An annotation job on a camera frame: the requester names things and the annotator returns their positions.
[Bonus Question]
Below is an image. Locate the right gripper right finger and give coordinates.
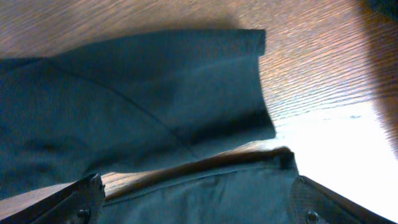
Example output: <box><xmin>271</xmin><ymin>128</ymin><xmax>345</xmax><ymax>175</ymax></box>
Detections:
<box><xmin>290</xmin><ymin>175</ymin><xmax>395</xmax><ymax>224</ymax></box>

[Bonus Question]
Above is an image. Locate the black leggings red waistband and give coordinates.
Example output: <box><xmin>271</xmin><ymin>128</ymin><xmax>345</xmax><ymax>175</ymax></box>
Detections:
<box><xmin>1</xmin><ymin>29</ymin><xmax>298</xmax><ymax>223</ymax></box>

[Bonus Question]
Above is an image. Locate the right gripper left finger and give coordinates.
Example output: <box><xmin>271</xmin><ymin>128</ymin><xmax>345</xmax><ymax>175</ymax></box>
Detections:
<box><xmin>1</xmin><ymin>174</ymin><xmax>105</xmax><ymax>224</ymax></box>

